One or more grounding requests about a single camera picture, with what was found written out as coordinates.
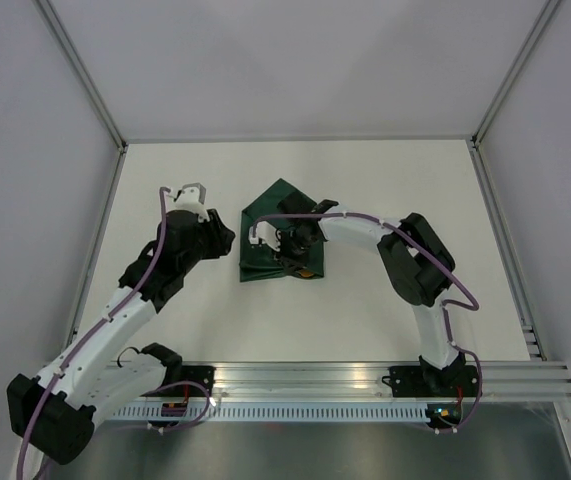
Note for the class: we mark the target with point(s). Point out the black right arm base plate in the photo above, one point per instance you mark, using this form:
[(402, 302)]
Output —
[(410, 382)]

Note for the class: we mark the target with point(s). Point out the left aluminium side rail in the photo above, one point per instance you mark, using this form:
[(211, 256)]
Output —
[(79, 298)]

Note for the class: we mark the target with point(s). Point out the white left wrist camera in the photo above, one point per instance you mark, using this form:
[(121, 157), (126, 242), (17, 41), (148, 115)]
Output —
[(191, 198)]

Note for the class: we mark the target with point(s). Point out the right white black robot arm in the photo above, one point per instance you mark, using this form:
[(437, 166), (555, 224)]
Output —
[(416, 262)]

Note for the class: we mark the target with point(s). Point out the left aluminium frame post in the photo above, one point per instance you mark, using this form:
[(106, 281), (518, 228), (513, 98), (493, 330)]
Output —
[(63, 40)]

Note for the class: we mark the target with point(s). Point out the right aluminium frame post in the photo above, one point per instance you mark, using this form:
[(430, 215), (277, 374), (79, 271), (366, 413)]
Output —
[(535, 35)]

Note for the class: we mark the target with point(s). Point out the aluminium front frame rail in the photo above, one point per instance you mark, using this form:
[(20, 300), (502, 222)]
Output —
[(510, 381)]

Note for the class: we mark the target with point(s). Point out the dark green cloth napkin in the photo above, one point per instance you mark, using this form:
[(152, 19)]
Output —
[(257, 262)]

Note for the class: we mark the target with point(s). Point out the right aluminium side rail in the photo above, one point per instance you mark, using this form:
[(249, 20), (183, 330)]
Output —
[(507, 254)]

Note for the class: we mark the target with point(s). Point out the white slotted cable duct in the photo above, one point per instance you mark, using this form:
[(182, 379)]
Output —
[(279, 412)]

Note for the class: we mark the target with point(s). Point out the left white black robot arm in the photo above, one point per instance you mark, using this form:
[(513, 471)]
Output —
[(58, 410)]

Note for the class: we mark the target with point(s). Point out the aluminium frame post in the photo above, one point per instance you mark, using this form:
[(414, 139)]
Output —
[(535, 35), (63, 40)]

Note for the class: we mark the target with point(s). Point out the aluminium side rail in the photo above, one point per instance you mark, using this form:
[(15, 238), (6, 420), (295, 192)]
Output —
[(79, 298), (507, 254)]

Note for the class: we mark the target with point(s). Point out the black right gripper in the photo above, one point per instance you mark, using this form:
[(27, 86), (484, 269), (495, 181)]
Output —
[(289, 262)]

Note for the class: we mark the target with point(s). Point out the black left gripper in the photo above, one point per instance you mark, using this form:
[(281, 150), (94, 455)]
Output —
[(222, 237)]

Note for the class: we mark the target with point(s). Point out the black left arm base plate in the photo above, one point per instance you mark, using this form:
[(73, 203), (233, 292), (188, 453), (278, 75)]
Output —
[(189, 381)]

